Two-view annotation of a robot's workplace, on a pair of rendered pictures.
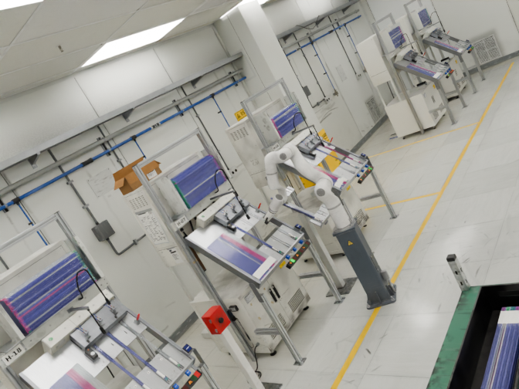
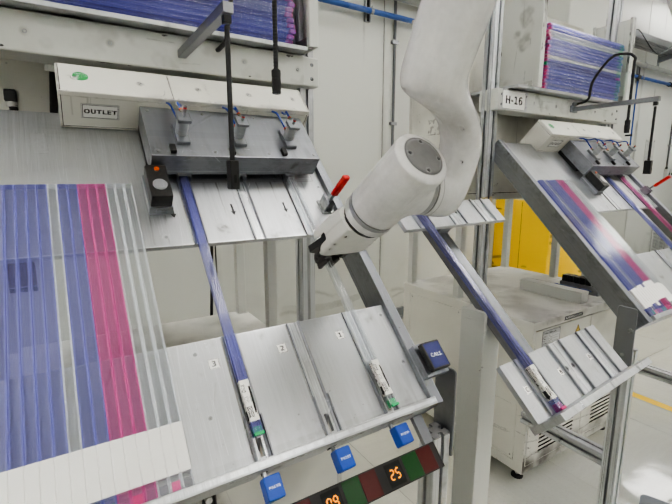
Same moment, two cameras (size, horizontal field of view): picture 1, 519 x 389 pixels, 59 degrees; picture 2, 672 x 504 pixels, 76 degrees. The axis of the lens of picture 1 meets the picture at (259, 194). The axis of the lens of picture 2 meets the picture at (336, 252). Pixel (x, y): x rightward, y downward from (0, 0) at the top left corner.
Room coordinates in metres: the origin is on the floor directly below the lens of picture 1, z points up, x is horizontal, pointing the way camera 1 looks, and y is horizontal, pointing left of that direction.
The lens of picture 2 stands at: (2.99, -0.15, 1.10)
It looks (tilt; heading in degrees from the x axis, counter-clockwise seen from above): 10 degrees down; 14
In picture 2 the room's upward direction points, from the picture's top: straight up
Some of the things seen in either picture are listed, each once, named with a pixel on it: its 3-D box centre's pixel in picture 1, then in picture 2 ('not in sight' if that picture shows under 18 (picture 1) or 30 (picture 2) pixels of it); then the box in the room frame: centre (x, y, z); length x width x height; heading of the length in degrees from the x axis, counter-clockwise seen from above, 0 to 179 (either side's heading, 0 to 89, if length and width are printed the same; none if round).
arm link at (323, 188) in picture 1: (326, 194); not in sight; (3.40, -0.45, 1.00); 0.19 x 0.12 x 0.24; 152
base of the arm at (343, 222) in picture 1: (339, 216); not in sight; (3.43, -0.46, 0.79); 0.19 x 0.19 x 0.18
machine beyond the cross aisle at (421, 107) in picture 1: (401, 75); not in sight; (7.47, -2.96, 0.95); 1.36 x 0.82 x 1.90; 46
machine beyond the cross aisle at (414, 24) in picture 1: (427, 52); not in sight; (8.49, -3.99, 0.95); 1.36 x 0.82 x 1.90; 46
